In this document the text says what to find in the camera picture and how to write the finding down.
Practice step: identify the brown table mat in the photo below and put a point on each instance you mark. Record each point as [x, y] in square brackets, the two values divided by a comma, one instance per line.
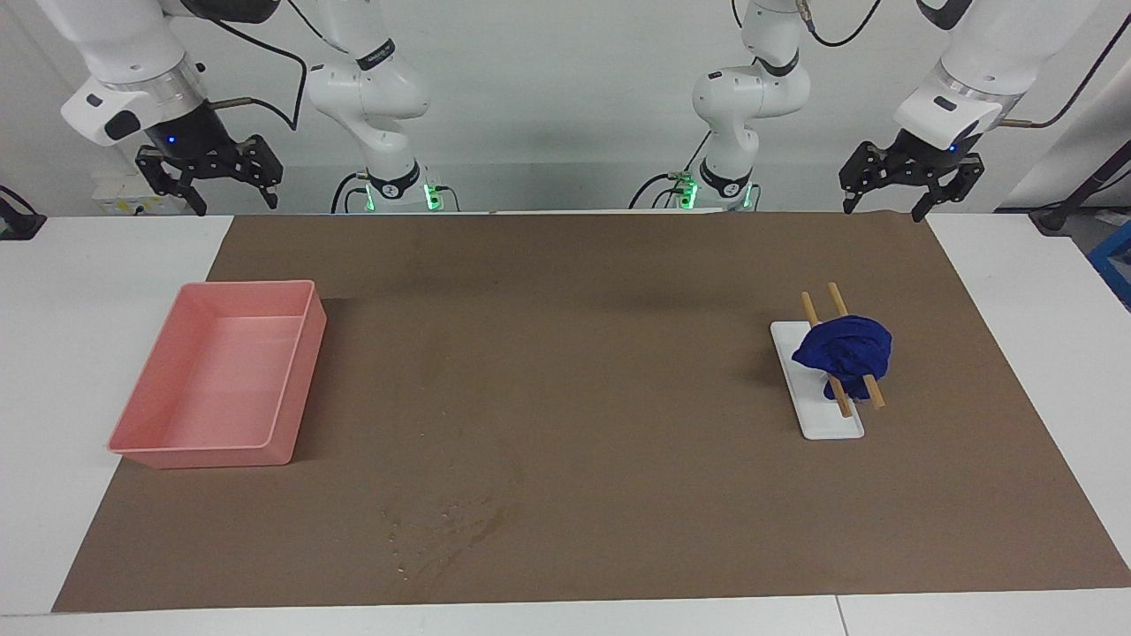
[565, 353]

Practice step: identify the blue towel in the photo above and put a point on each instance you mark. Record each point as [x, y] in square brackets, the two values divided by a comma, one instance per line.
[844, 349]

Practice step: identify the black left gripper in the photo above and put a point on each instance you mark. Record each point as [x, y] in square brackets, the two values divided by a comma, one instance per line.
[932, 161]

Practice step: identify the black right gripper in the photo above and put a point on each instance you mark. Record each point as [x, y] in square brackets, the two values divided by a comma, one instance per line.
[199, 141]

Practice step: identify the white wall socket box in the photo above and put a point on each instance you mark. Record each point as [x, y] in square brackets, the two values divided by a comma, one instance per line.
[115, 190]

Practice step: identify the black clamp mount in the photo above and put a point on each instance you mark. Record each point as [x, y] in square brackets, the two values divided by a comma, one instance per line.
[18, 221]

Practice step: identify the wooden dowel rod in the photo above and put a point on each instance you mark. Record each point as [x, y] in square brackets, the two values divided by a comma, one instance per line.
[836, 298]
[808, 306]

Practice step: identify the spilled water puddle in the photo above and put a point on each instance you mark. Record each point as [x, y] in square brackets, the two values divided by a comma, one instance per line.
[451, 526]

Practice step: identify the white rectangular rack tray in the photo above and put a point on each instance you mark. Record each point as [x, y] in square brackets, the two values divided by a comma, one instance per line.
[826, 420]

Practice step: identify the pink plastic bin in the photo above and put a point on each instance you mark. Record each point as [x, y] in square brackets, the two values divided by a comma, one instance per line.
[221, 389]

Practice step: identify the black stand leg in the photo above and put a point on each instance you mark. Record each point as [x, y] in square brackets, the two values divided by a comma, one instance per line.
[1082, 190]

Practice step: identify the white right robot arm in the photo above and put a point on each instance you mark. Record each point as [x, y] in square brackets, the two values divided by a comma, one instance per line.
[371, 88]

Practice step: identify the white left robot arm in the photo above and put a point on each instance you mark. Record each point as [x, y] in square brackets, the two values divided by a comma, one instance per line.
[751, 97]

